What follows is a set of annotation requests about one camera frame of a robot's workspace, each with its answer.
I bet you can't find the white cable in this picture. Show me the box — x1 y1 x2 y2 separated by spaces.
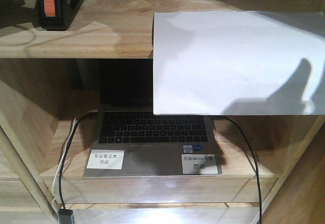
52 117 78 213

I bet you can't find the grey usb hub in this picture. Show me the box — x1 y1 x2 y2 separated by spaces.
58 209 75 224

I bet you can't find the black cable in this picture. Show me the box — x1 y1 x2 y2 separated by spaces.
212 116 263 224
58 111 99 211

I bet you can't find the black cable left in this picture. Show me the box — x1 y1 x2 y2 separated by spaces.
58 111 99 211

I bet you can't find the white label left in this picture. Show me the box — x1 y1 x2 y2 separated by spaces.
86 149 124 170

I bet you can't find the silver laptop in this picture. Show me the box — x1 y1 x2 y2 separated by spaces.
84 58 222 178

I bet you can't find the white label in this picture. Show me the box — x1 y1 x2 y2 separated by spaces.
86 149 124 170
181 154 221 175

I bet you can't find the white paper sheet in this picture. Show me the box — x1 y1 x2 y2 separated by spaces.
153 11 324 115

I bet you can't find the black cable right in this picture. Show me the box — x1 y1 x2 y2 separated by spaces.
212 116 263 224

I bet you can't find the black stapler with orange button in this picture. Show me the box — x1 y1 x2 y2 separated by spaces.
37 0 84 31

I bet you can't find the wooden shelf unit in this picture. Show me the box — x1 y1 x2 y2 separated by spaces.
1 0 324 223

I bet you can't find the white label right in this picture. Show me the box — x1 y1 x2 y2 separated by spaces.
181 154 221 175

